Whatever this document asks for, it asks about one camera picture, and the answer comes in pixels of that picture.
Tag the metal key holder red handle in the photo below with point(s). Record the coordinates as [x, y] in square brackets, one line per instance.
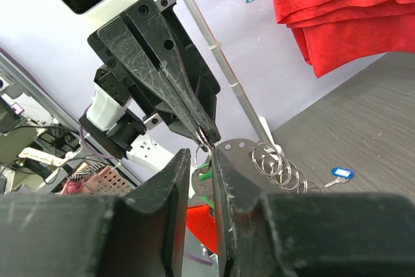
[268, 170]

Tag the white clothes rack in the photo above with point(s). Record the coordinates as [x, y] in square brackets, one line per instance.
[259, 124]

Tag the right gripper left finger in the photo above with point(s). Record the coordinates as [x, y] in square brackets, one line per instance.
[140, 234]

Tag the green tag key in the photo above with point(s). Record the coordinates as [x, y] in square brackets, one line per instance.
[201, 180]

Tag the red cloth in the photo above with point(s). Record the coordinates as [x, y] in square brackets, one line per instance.
[331, 33]

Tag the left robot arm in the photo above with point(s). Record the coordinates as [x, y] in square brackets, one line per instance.
[116, 121]

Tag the blue tag key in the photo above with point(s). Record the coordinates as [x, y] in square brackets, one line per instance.
[342, 175]

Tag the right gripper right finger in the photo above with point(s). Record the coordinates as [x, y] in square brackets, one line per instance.
[263, 233]

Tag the pink plastic basket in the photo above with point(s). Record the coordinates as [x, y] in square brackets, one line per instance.
[106, 182]

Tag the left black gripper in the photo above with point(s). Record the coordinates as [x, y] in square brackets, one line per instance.
[149, 52]

